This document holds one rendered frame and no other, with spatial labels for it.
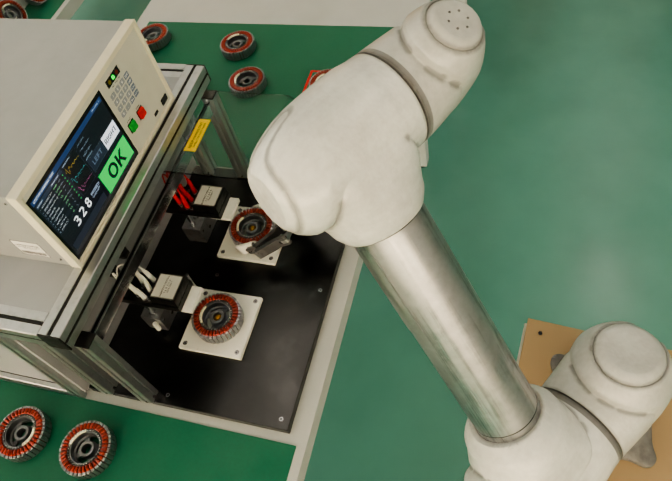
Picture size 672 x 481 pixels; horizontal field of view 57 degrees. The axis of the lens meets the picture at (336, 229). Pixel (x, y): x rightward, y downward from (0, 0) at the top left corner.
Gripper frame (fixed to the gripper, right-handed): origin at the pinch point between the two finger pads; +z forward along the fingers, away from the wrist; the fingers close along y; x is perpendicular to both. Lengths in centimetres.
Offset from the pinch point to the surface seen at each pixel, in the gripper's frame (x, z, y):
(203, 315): 1.9, 2.1, -24.6
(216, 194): 13.0, -0.8, 0.5
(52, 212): 44, -11, -29
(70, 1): 51, 100, 92
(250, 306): -4.8, -3.9, -19.2
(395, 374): -83, 17, 1
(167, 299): 13.0, -0.8, -27.2
